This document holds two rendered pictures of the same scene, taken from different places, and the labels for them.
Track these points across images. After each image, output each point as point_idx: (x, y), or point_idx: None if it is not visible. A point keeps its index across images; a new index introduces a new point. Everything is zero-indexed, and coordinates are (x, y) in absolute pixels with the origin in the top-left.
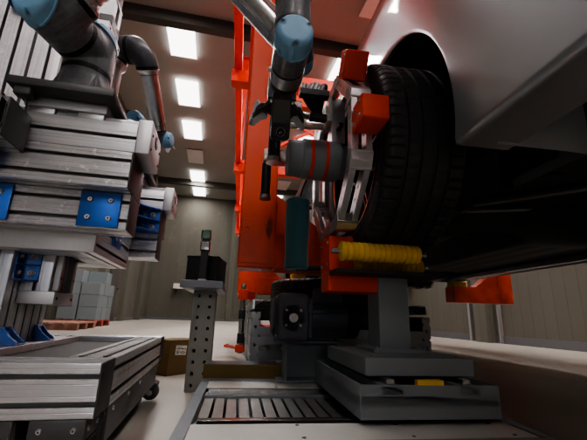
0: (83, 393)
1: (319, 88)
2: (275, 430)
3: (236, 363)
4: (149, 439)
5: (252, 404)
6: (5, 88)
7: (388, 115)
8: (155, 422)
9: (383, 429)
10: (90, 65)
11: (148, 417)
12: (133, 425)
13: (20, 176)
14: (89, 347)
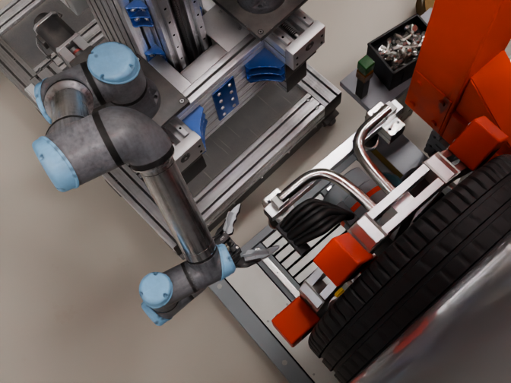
0: (171, 247)
1: (296, 240)
2: (268, 300)
3: (392, 157)
4: (261, 208)
5: (329, 236)
6: (101, 1)
7: (290, 346)
8: (288, 181)
9: (314, 353)
10: (116, 104)
11: (293, 166)
12: (274, 175)
13: None
14: (249, 117)
